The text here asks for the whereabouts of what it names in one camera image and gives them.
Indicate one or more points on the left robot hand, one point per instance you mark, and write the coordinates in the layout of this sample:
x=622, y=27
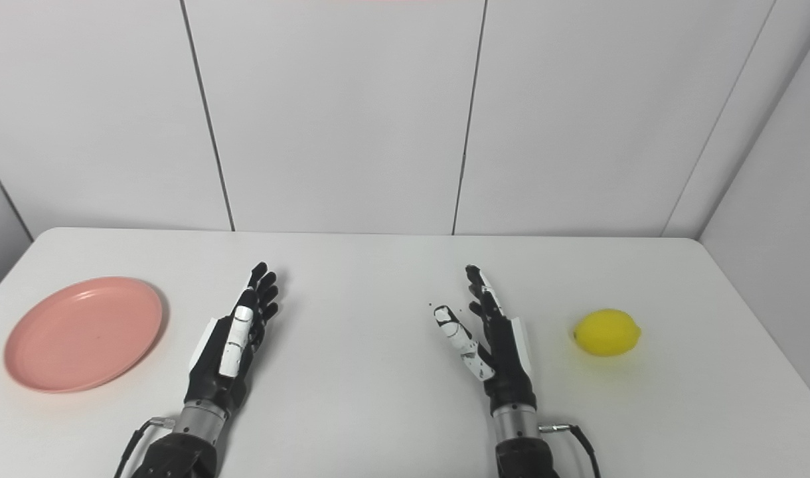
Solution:
x=227, y=358

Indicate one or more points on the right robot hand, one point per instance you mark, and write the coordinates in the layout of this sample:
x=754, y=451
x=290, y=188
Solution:
x=504, y=358

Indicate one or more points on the yellow lemon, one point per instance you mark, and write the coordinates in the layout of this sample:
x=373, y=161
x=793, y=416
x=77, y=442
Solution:
x=607, y=332

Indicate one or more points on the pink plate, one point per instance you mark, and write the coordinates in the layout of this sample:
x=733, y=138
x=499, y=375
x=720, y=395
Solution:
x=83, y=334

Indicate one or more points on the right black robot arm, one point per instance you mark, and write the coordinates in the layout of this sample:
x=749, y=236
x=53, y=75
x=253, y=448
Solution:
x=521, y=445

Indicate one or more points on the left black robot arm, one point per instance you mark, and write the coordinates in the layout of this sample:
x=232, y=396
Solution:
x=186, y=441

